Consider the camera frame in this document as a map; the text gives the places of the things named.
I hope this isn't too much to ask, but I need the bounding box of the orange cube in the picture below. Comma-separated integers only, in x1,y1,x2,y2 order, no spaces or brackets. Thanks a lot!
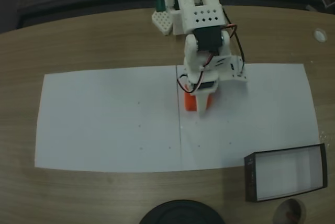
184,84,213,111

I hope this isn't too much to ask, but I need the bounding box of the brown cardboard box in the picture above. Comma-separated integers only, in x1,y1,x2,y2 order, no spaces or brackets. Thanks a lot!
244,143,328,203

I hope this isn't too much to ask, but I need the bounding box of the white paper sheet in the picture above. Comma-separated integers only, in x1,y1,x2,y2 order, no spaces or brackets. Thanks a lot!
176,63,320,170
35,65,182,173

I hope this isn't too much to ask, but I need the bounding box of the black lamp stand round base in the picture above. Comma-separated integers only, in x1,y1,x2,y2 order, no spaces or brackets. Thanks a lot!
138,199,225,224

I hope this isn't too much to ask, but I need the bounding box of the small white round cap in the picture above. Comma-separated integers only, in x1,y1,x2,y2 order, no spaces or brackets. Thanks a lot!
314,28,328,43

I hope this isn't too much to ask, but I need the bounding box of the round dark coaster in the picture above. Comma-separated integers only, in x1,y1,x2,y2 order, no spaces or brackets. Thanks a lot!
273,198,307,224

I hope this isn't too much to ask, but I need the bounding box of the black red servo wire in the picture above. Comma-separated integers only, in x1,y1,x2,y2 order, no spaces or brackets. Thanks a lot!
177,52,218,92
221,24,247,75

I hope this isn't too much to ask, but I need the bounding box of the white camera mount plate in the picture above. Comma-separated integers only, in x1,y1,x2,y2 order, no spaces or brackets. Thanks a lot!
209,55,250,82

